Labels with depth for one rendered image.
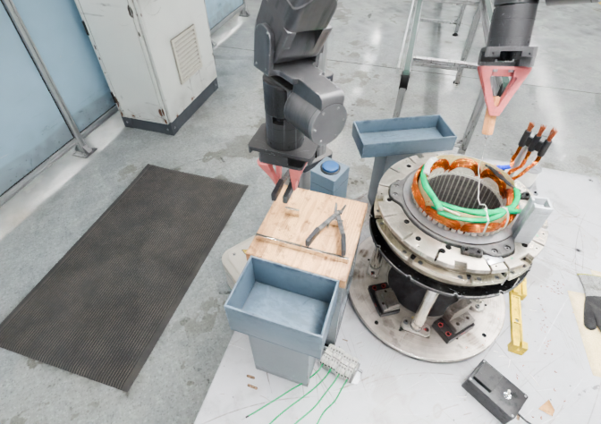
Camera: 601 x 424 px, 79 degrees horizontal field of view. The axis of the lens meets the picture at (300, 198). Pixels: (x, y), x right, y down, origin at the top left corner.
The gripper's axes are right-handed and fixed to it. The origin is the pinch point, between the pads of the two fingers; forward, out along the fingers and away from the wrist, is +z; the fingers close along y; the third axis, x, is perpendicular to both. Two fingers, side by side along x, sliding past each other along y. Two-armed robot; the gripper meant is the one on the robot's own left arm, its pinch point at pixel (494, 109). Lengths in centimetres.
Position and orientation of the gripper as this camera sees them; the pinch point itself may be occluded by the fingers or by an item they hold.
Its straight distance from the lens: 66.9
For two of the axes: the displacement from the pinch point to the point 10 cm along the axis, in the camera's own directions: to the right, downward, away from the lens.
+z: -0.1, 9.3, 3.6
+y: 3.6, -3.3, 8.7
